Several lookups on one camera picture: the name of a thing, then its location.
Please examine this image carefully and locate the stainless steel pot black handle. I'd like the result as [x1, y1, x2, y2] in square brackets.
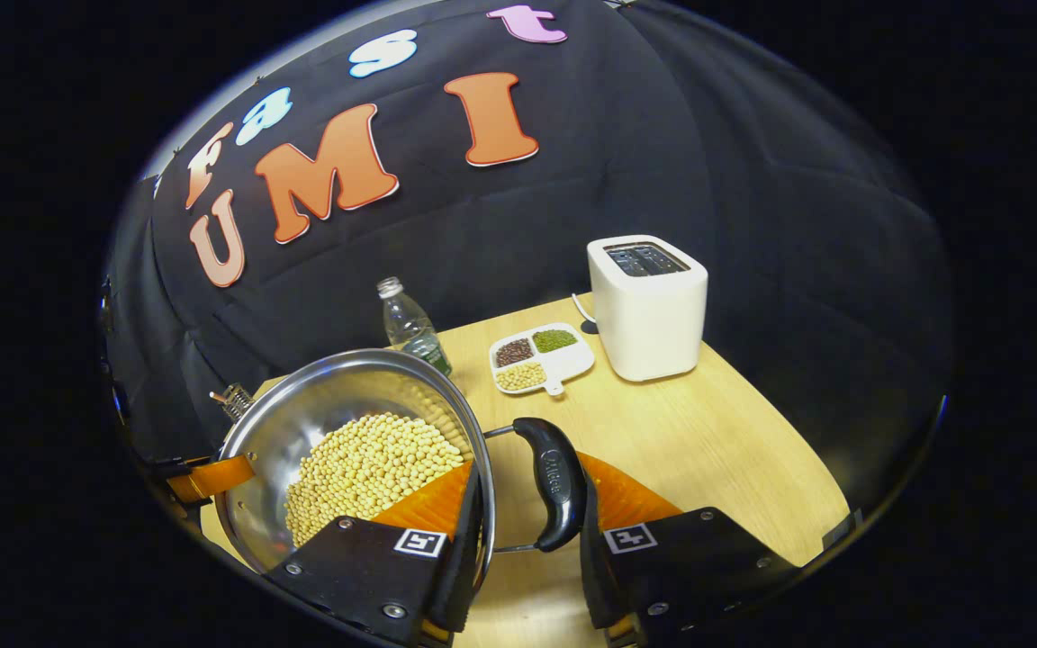
[212, 348, 589, 577]

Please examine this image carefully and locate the clear plastic water bottle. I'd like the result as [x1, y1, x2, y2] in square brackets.
[377, 276, 453, 377]

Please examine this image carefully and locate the white divided bean tray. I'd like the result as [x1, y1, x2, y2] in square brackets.
[489, 322, 596, 397]

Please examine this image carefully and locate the small wire mesh cup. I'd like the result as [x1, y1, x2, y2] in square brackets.
[210, 382, 256, 424]

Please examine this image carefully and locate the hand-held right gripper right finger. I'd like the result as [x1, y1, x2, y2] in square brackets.
[575, 453, 800, 645]

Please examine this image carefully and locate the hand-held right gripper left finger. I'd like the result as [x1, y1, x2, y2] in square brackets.
[265, 461, 487, 647]

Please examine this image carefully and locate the pile of yellow soybeans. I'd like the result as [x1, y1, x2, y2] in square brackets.
[284, 412, 468, 548]

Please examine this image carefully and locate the white toaster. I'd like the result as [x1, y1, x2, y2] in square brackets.
[587, 235, 709, 383]

